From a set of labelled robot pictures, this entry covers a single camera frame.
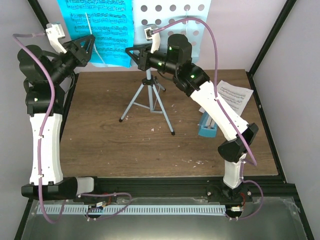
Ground light blue slotted cable duct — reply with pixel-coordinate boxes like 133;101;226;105
44;204;226;216

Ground right black frame post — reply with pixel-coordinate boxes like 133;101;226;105
248;0;297;75

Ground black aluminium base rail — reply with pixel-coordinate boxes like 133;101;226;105
72;176;296;203

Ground black frame post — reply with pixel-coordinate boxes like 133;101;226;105
27;0;49;30
248;0;297;75

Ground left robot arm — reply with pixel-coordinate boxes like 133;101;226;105
17;34;102;202

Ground blue metronome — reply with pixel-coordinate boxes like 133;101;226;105
198;112;218;138

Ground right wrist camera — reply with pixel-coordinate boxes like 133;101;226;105
144;24;161;54

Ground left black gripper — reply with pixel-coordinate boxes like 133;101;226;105
47;34;95;86

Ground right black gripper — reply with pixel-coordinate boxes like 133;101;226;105
126;45;179;76

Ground left black frame post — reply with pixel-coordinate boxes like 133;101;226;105
27;0;49;30

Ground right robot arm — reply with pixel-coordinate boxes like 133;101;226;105
125;34;259;202

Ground blue sheet music page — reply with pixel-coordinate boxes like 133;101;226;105
57;0;134;68

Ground white sheet music page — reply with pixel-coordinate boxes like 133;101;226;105
198;79;254;117

